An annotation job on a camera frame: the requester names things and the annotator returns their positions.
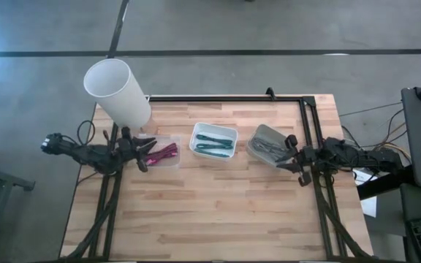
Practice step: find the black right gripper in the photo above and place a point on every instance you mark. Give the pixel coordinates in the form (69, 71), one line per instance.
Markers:
(303, 160)

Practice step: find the white plastic bin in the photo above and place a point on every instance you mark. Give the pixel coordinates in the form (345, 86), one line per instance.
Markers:
(216, 128)

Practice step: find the white paper sheet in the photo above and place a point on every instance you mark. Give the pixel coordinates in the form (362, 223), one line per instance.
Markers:
(367, 204)

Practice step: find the black desk beam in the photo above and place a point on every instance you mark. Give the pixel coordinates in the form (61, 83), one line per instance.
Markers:
(382, 184)

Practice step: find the clear plastic bin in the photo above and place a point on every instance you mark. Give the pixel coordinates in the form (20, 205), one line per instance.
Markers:
(170, 140)

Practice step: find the grey plastic bin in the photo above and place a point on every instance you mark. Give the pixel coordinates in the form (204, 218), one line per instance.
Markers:
(265, 131)

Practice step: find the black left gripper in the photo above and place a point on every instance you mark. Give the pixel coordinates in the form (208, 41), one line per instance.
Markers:
(127, 149)

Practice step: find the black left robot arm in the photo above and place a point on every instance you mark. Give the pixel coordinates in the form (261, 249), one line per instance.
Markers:
(86, 153)

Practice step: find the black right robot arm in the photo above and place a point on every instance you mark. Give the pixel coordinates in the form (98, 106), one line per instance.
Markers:
(360, 157)

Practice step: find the black floor stand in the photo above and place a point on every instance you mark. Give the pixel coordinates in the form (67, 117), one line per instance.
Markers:
(2, 179)

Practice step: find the black clamp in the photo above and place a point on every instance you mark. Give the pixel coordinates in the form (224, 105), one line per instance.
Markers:
(270, 93)

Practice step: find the white cylinder tube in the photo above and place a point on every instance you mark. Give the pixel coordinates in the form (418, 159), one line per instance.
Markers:
(117, 95)

